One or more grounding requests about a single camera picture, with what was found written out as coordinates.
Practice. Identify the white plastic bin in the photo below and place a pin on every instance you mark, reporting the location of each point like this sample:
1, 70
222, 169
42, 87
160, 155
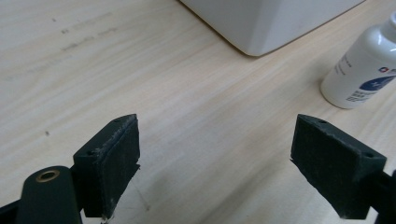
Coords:
264, 21

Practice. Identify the white plastic bottle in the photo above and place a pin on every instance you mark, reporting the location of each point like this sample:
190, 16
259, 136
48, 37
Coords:
362, 68

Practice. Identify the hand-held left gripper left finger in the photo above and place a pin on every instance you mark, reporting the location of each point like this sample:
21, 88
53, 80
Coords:
107, 165

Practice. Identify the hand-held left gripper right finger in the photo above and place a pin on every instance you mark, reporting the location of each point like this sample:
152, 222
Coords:
331, 165

